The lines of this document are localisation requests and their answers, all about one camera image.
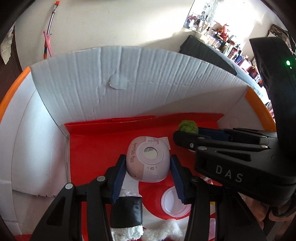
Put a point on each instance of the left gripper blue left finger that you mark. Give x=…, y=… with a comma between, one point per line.
x=62, y=220

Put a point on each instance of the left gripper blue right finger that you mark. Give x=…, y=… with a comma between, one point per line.
x=234, y=220

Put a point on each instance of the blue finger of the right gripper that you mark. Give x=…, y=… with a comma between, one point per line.
x=242, y=148
x=227, y=133

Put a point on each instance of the green fuzzy ball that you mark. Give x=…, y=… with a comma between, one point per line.
x=188, y=126

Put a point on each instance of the pink and yellow small toy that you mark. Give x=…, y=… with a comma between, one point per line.
x=209, y=181

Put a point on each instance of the clear round plastic lid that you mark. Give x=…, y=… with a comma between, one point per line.
x=172, y=205

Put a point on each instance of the white fluffy scrunchie with bow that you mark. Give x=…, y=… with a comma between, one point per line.
x=169, y=229

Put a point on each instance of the person's right hand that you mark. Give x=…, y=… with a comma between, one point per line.
x=260, y=211

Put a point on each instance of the blue covered side table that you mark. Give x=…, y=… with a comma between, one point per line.
x=193, y=47

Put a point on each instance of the orange white cardboard box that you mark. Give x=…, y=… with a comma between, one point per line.
x=68, y=118

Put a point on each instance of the mop with orange tip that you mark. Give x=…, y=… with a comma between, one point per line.
x=47, y=34

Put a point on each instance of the wall mirror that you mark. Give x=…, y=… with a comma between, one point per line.
x=201, y=15

